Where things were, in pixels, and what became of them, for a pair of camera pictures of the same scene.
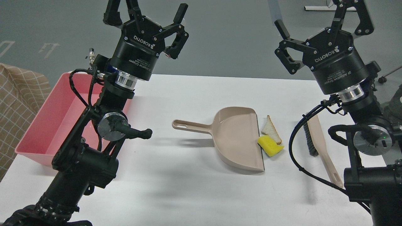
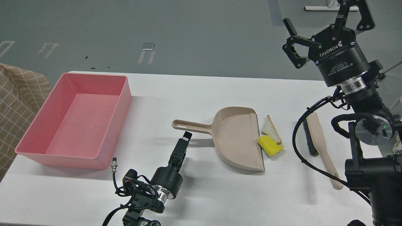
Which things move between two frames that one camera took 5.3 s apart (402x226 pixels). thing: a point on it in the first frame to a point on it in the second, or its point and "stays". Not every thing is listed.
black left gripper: [142, 40] to [167, 180]
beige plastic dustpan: [235, 131] stays
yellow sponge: [269, 146] stays
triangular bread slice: [269, 129] stays
